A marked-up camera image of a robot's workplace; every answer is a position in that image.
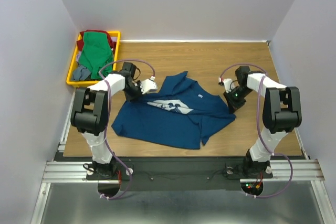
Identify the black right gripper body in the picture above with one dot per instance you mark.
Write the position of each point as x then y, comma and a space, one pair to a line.
237, 96

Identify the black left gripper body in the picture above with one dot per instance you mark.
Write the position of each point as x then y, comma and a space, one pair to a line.
133, 91

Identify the blue t shirt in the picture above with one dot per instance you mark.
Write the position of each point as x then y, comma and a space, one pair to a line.
182, 115

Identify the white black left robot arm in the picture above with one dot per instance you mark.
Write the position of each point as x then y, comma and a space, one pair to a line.
91, 111

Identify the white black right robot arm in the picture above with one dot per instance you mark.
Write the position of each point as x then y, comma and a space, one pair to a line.
278, 113

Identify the green t shirt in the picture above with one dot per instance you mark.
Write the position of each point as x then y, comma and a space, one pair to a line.
96, 53

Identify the grey t shirt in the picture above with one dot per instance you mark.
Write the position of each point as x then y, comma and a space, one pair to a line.
81, 73

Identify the red t shirt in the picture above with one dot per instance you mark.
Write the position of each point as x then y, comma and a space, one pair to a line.
80, 43

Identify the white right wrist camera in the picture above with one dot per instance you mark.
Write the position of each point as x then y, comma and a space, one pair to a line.
228, 84

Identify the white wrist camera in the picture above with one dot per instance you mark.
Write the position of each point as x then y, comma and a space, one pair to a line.
228, 84
148, 85

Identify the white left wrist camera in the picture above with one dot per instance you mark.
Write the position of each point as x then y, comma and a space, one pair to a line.
148, 85

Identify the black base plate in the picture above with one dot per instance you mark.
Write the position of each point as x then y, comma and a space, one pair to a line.
176, 174

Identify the aluminium frame rail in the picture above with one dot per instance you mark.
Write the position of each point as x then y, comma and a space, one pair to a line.
55, 201

